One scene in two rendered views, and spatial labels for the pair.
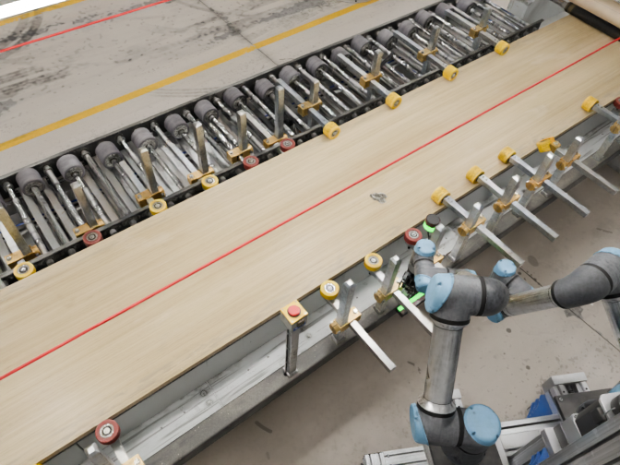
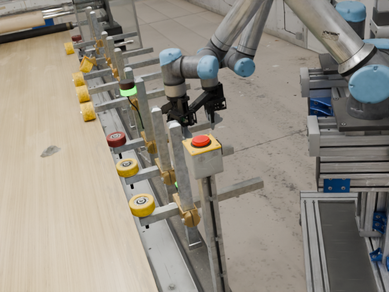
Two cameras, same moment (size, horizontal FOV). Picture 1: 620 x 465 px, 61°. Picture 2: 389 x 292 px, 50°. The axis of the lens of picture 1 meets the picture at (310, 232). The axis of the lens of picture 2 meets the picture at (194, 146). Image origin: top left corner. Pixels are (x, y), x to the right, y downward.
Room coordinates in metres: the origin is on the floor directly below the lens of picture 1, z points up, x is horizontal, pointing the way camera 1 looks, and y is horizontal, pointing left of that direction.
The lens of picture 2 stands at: (0.52, 0.77, 1.67)
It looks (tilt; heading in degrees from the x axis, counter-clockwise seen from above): 29 degrees down; 297
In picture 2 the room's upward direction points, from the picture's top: 8 degrees counter-clockwise
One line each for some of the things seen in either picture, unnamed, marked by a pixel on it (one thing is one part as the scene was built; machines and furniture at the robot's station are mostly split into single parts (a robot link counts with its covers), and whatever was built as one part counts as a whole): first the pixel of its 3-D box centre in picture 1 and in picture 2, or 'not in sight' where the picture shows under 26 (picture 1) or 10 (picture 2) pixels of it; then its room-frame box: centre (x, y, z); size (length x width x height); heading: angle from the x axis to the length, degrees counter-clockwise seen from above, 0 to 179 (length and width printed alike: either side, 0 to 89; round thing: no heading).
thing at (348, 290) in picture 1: (342, 314); (184, 190); (1.04, -0.17, 0.92); 0.03 x 0.03 x 0.48; 41
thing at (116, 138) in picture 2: (411, 241); (118, 146); (1.50, -0.48, 0.85); 0.08 x 0.08 x 0.11
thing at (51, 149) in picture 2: (378, 195); (49, 149); (1.72, -0.32, 0.91); 0.09 x 0.07 x 0.02; 69
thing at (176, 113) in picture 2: (412, 278); (180, 110); (1.15, -0.43, 1.07); 0.09 x 0.08 x 0.12; 151
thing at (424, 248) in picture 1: (423, 254); (172, 66); (1.16, -0.43, 1.23); 0.09 x 0.08 x 0.11; 0
